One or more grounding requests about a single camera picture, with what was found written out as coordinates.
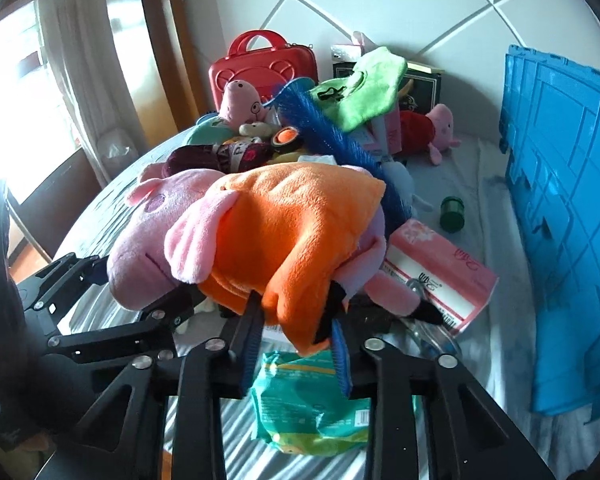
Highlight white curtain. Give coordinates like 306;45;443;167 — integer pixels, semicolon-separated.
35;0;151;161

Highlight dark side table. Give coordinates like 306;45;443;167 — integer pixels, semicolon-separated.
10;147;101;261

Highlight grey striped bed sheet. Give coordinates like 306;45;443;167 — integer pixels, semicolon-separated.
55;125;546;480

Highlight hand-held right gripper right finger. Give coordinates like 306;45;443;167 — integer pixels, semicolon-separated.
330;305;556;480

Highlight dark maroon yarn skein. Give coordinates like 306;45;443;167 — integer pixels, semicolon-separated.
161;141;276;178

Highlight black gold box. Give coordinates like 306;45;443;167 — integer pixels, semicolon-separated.
332;60;446;111

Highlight pig plush red dress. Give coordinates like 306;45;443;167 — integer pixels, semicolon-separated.
399;103;462;166

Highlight orange black plush toy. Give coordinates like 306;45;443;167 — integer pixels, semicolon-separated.
272;127;301;151

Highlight green cloth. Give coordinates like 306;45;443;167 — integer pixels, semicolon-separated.
307;46;408;132

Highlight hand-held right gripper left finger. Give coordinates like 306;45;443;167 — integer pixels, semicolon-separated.
40;290;267;480

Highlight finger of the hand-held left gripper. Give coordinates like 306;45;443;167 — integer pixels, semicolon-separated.
17;254;112;313
45;290;208;363

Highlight red toy suitcase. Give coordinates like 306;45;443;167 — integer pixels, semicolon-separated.
208;30;321;111

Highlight wooden headboard frame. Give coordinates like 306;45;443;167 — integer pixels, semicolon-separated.
135;0;201;131

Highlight pink tissue pack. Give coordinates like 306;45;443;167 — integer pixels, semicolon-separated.
382;219;500;337

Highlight pale pink plastic bag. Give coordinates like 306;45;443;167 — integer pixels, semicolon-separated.
330;30;376;58

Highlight small green jar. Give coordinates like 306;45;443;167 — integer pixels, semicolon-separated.
440;196;465;232

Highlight green wipes pack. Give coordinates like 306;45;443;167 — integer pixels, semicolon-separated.
250;350;423;456

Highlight grey plush toy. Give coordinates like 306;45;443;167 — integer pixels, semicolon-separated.
380;160;433;221

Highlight pig plush orange dress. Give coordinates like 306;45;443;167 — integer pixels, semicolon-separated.
105;162;443;356

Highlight blue feather duster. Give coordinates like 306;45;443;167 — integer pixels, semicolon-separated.
272;77;416;226

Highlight clear plastic cup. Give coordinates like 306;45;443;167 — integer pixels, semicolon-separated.
405;310;461;361

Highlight pink carton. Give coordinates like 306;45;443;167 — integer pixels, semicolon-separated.
365;110;402;153

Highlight blue plastic crate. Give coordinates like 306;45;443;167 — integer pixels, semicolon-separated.
497;45;600;416

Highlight pig plush teal shirt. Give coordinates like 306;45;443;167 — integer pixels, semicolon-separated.
185;80;276;148

